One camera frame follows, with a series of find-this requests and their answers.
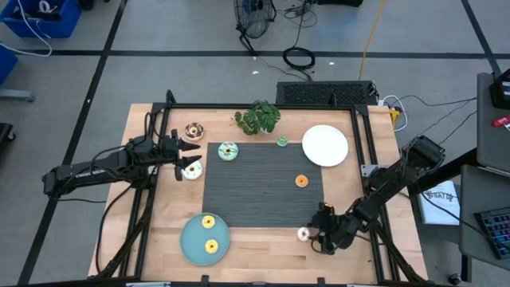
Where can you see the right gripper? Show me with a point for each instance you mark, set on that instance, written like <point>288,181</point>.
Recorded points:
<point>338,231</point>

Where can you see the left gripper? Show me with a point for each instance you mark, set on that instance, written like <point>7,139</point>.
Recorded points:
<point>165,151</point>

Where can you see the small white pink donut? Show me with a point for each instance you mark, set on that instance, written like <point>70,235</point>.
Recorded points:
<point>300,236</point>

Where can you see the large chocolate iced donut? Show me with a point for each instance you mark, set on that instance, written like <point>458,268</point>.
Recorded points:
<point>189,133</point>

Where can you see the large white iced donut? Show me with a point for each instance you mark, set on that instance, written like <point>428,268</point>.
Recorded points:
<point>196,174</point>

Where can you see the large mint iced donut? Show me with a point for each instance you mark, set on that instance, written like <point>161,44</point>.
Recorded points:
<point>223,153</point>

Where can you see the small orange iced donut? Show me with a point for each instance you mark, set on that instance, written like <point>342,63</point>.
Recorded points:
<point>298,182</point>

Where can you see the small yellow sprinkled donut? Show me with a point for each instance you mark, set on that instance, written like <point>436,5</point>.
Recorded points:
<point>208,248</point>
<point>204,223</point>

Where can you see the grey woven placemat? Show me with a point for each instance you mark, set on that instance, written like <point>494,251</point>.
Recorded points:
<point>259,191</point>

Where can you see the small green iced donut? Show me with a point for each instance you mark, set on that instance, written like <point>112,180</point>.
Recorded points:
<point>279,142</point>

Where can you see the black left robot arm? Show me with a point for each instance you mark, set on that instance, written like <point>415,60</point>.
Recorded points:
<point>91,173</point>

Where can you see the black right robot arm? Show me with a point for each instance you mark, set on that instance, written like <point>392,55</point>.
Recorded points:
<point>398,171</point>

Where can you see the green plant in white pot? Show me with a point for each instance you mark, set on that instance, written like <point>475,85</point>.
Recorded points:
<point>259,117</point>

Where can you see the white round plate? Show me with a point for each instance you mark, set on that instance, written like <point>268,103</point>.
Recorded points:
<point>325,145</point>

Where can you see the teal round plate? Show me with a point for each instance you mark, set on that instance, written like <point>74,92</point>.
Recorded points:
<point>191,247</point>

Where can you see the white printed booklet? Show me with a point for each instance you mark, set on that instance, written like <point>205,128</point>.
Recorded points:
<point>438,211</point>

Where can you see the black vented equipment case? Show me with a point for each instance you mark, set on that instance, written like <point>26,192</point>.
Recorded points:
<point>326,93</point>

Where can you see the yellow power connector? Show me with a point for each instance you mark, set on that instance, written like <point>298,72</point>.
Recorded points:
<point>394,115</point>

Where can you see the black caster wheel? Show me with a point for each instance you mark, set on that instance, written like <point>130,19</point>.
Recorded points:
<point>454,278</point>

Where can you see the grey desk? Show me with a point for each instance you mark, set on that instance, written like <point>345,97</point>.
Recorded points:
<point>492,131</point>
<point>468,223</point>

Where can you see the black floor fan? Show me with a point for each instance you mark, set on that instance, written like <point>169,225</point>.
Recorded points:
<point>253,16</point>

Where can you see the black computer keyboard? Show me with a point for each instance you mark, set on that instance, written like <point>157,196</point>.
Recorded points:
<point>496,233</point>

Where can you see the blue plastic bin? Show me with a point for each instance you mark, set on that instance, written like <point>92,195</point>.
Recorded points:
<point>6,64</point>
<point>63,22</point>

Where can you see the grey stand foot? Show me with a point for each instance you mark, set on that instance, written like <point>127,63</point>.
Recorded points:
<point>16,95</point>

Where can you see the black chair base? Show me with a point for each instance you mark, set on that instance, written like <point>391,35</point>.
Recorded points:
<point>5,133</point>

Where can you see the red flat item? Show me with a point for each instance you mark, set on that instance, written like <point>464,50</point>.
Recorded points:
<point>500,121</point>

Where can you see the black floor box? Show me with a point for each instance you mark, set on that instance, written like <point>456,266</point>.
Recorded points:
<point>338,2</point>

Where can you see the black desk device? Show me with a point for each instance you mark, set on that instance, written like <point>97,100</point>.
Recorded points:
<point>503,91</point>

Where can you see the black metal table frame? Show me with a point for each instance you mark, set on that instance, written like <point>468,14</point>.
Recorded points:
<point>199,106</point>

